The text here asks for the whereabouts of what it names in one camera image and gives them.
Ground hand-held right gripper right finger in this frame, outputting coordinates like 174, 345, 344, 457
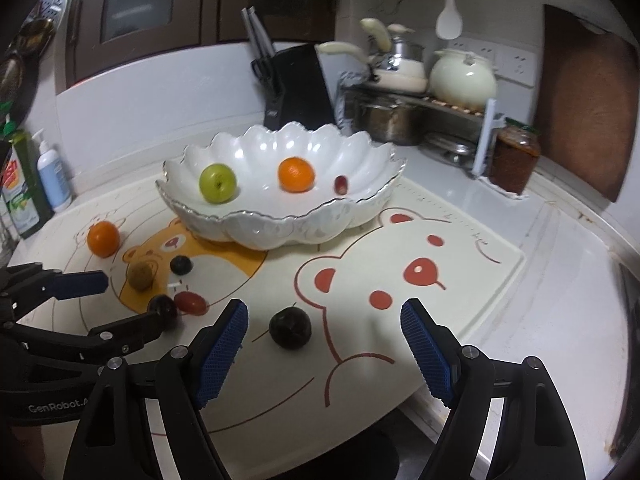
400, 298, 586, 480

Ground metal pot shelf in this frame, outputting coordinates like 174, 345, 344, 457
337, 82, 507, 181

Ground glass pot lid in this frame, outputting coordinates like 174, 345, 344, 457
420, 132, 478, 166

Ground dark wooden window frame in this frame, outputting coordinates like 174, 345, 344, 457
65, 0, 341, 93

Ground red oblong grape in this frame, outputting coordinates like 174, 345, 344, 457
174, 291, 207, 315

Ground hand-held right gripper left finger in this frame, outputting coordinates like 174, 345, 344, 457
62, 299, 250, 480

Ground green dish soap bottle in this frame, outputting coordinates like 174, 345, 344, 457
0, 125, 55, 241

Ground white wall outlets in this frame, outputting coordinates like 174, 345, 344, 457
452, 35, 538, 86

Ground large steel pot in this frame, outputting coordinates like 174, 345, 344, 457
350, 100, 421, 146

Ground white scalloped bowl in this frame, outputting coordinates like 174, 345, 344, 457
156, 122, 407, 251

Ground orange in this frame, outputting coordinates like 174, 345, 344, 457
87, 221, 121, 258
278, 156, 316, 193

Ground brown wooden cutting board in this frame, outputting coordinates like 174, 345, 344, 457
532, 4, 640, 203

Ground black kitchen scissors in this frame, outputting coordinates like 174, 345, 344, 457
250, 57, 282, 97

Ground white ceramic pot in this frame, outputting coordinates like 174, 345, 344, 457
429, 49, 498, 111

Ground brown longan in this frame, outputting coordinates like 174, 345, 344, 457
126, 260, 156, 292

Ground white pump bottle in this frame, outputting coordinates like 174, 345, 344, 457
32, 129, 73, 212

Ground steel handled knife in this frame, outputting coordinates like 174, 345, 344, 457
241, 7, 268, 58
249, 6, 277, 57

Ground white rice paddle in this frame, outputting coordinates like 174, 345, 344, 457
435, 0, 463, 41

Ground black knife block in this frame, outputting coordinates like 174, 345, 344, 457
262, 44, 337, 131

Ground cream bear print mat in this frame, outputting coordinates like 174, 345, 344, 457
10, 182, 526, 480

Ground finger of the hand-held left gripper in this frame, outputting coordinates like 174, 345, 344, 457
0, 262, 109, 318
0, 310, 179, 367

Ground metal strainer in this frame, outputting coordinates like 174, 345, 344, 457
0, 57, 32, 117

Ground white saucepan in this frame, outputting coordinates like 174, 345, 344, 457
316, 41, 430, 93

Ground perforated steel steamer plate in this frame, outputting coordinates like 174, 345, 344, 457
37, 0, 69, 22

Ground glass jar of sauce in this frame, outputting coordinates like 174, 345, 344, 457
489, 120, 542, 197

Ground steel pot with cream handle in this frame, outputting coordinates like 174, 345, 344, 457
360, 17, 426, 68

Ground green apple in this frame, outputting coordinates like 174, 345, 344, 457
199, 162, 237, 204

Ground dark plum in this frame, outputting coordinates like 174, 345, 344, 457
148, 295, 178, 318
268, 306, 312, 350

